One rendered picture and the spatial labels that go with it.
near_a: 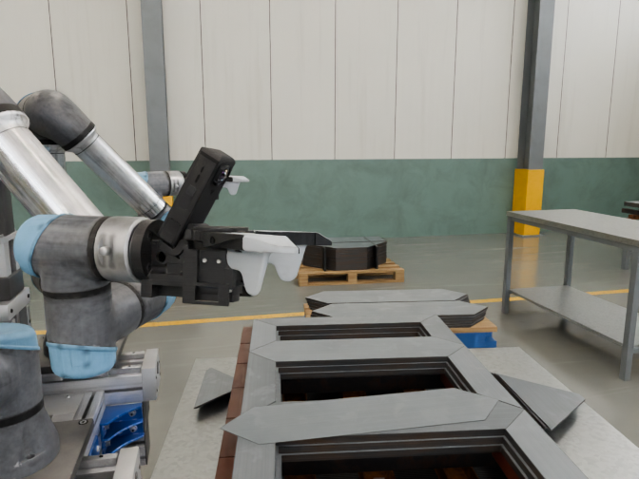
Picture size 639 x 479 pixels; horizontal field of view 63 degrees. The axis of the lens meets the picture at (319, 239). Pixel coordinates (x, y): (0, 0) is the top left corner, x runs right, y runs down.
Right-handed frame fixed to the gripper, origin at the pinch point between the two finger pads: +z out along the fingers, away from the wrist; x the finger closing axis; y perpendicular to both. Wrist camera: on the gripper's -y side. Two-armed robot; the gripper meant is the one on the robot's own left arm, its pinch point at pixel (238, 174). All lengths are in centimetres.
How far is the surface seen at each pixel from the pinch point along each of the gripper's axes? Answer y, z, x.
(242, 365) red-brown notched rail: 62, -4, 15
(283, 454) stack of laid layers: 54, -23, 67
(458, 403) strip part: 48, 24, 80
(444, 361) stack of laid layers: 53, 46, 58
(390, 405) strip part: 50, 9, 70
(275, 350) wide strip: 57, 6, 20
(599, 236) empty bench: 54, 289, -1
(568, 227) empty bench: 57, 303, -31
